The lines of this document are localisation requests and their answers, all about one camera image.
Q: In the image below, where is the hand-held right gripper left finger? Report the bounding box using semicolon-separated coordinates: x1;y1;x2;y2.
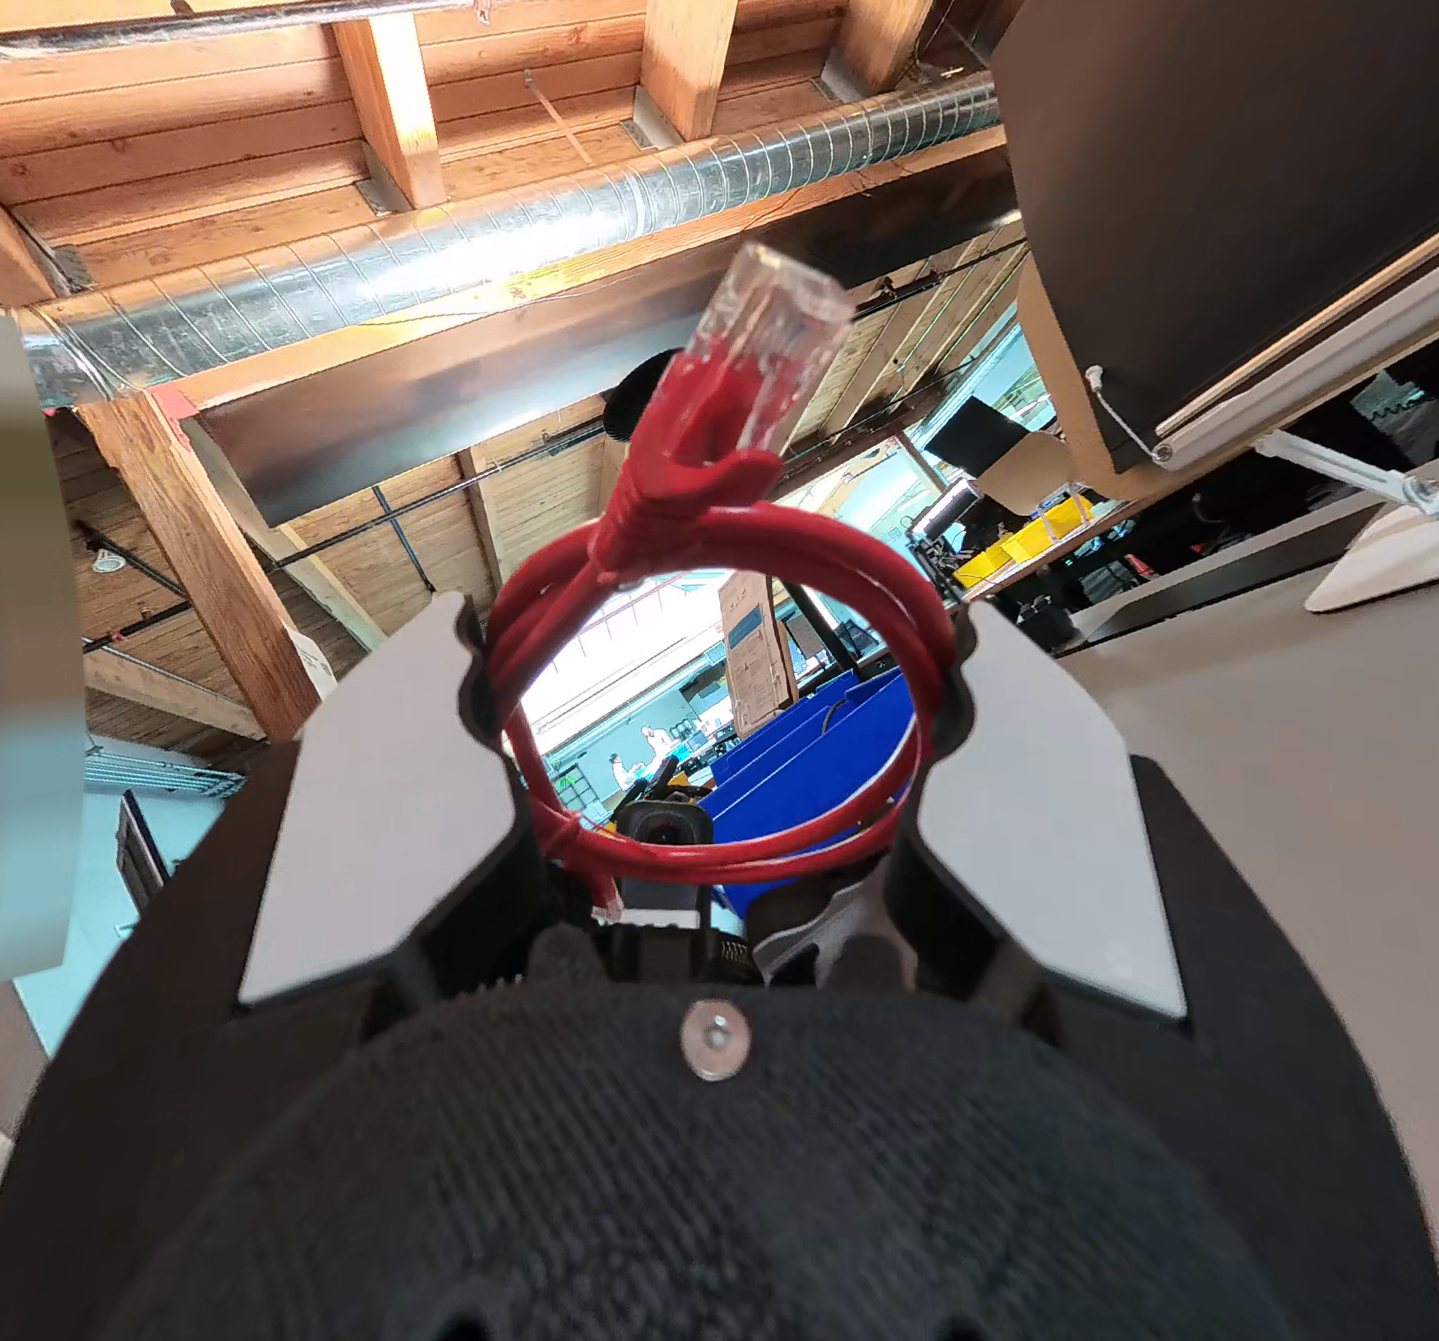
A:
236;590;557;1010

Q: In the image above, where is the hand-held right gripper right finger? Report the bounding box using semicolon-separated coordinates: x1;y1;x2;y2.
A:
881;599;1188;1021

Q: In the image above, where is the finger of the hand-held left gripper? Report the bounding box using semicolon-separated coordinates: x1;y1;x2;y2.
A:
750;878;917;989

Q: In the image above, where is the red ethernet cable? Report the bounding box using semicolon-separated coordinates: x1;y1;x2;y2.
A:
483;241;958;924

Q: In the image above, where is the blue plastic bin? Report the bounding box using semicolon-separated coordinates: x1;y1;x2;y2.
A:
702;678;917;915
719;672;892;794

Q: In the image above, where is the white paper label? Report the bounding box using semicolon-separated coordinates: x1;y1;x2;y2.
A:
285;621;339;705

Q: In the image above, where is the brown cardboard sheet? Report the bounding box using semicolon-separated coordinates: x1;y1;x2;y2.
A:
719;570;801;742

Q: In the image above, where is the black round lamp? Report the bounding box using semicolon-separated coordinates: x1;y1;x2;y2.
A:
600;355;667;445

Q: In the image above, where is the white monitor stand base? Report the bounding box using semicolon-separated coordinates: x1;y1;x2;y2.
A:
1304;504;1439;615

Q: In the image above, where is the black monitor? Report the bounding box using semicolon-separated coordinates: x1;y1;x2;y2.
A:
989;0;1439;479

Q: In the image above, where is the silver ventilation duct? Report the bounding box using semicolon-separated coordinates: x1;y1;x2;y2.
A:
23;71;1002;411

